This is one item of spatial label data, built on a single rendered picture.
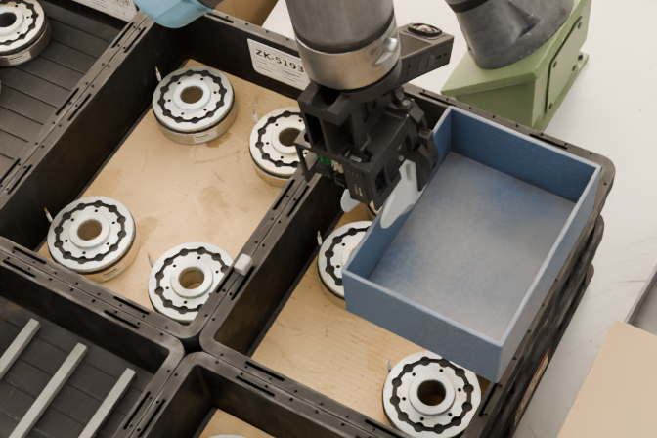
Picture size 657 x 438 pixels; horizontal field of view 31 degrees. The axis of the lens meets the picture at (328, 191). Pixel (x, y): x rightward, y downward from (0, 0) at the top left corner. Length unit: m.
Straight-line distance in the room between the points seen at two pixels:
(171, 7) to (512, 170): 0.37
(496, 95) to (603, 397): 0.50
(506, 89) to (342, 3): 0.75
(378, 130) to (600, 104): 0.77
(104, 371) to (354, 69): 0.60
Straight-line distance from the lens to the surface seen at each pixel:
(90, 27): 1.64
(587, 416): 1.19
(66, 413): 1.33
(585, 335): 1.46
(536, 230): 1.09
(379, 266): 1.07
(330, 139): 0.90
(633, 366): 1.22
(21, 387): 1.36
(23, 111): 1.57
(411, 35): 0.98
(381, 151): 0.90
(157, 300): 1.32
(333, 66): 0.84
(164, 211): 1.42
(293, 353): 1.30
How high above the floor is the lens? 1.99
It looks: 55 degrees down
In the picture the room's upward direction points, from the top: 9 degrees counter-clockwise
